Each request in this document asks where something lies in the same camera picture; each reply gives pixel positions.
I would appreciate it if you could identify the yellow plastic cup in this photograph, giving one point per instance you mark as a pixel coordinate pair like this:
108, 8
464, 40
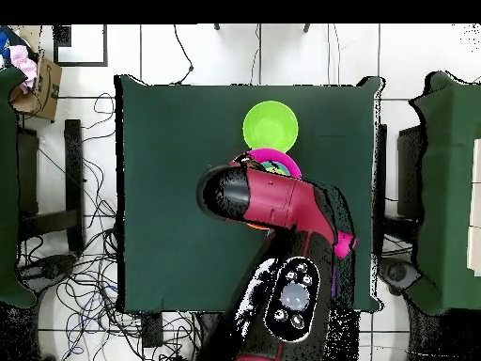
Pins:
280, 170

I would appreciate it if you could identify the large green plastic bowl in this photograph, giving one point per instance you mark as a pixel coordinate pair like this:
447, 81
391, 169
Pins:
270, 126

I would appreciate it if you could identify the pink plastic bowl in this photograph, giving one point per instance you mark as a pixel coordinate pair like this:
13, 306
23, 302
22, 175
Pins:
289, 161

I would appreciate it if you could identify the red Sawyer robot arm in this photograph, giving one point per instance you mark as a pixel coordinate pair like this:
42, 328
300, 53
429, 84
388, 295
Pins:
274, 199

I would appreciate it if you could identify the dark green tablecloth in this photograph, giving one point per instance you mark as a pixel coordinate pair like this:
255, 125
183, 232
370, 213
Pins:
169, 124

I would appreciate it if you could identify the black floor stand base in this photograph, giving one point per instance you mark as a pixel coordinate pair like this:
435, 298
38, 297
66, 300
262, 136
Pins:
49, 265
398, 272

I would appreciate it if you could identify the black power strip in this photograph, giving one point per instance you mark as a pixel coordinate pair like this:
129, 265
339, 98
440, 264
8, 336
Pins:
152, 331

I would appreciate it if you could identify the green covered side table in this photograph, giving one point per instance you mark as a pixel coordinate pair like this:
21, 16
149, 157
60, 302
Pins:
451, 188
7, 188

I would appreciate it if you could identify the cardboard box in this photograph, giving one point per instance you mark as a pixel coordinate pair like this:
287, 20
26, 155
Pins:
45, 94

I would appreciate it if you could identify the white panel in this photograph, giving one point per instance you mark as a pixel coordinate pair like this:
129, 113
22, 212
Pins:
476, 207

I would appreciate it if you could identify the pink cloth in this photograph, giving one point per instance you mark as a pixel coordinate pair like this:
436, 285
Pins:
22, 62

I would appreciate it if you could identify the blue fabric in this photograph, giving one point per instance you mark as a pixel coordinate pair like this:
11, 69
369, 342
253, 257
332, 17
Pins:
3, 41

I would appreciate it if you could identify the black side frame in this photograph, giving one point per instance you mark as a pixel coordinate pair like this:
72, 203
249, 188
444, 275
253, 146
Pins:
409, 169

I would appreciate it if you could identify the black leg frame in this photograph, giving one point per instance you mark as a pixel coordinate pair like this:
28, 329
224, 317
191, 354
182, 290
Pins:
73, 169

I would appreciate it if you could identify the black square frame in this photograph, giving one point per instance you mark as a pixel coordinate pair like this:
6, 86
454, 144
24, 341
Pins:
80, 64

